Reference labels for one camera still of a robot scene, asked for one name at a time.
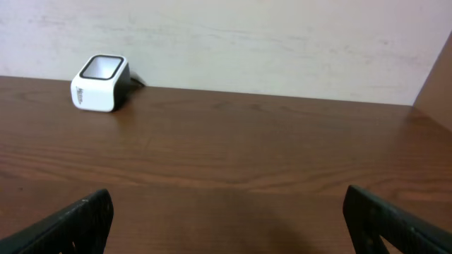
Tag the white barcode scanner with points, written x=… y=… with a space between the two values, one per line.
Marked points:
x=102 y=84

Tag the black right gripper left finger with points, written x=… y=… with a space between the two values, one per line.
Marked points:
x=81 y=227

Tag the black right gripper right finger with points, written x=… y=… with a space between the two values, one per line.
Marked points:
x=370 y=220

